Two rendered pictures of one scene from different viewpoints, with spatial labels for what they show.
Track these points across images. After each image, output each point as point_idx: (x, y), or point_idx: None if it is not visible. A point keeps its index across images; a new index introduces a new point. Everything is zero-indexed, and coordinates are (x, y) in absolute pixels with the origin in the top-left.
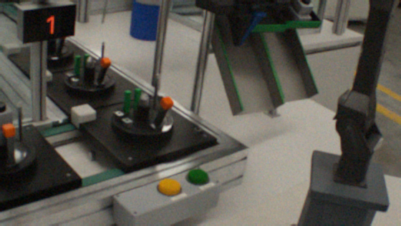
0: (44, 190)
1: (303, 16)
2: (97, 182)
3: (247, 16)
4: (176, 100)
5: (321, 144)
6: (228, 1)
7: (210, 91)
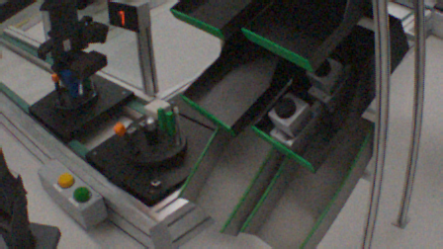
0: (50, 126)
1: (278, 134)
2: (74, 149)
3: (53, 69)
4: None
5: None
6: (43, 49)
7: (388, 202)
